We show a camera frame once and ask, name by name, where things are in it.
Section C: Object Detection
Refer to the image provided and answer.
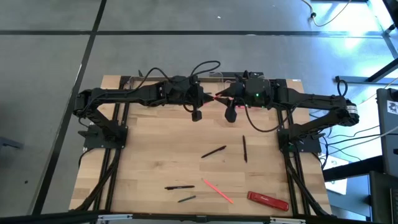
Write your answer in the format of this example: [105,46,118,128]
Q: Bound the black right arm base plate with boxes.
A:
[277,127,326,155]

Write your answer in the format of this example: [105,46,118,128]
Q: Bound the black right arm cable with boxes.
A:
[243,104,301,133]

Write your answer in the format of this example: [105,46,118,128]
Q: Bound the grey equipment cart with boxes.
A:
[376,88,398,178]

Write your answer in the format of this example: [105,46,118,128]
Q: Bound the red stapler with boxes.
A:
[246,190,290,212]

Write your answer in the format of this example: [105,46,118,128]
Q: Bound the black metal beam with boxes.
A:
[322,154,384,182]

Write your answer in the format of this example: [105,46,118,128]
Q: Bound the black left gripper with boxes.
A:
[161,76,215,108]

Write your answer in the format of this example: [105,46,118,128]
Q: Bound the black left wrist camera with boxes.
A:
[191,105,203,123]

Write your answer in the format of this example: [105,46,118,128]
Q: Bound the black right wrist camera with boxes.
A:
[224,104,239,124]

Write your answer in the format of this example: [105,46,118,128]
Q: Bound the grey floor object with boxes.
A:
[0,136,24,150]

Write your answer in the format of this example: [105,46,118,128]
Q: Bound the black coiled cable loop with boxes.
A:
[336,80,349,97]

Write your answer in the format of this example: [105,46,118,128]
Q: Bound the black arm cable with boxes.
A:
[132,60,222,93]
[243,104,301,133]

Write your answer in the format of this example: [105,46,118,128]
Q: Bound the black cable bundle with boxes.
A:
[74,149,121,212]
[285,155,330,217]

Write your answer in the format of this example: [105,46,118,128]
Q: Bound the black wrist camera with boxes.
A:
[191,105,203,123]
[224,104,239,124]

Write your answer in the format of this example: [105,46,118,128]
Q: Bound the dark cabinet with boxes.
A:
[369,170,398,224]

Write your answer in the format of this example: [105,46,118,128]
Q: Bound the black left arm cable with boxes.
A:
[132,60,222,93]

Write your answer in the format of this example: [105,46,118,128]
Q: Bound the black bracket bar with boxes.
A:
[209,70,264,79]

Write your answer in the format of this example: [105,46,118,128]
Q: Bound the cream floor cable with plug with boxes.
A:
[300,0,354,28]

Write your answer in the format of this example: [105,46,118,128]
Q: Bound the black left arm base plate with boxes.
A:
[77,124,129,149]

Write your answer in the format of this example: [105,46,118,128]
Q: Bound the black crossbar with silver brackets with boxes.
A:
[0,210,398,224]

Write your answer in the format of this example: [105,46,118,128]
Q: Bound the white paper sheet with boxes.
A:
[323,154,348,195]

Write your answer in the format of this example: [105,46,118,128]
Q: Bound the black aluminium table frame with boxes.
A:
[93,74,315,218]

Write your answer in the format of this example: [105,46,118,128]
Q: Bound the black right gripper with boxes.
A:
[215,77,274,108]

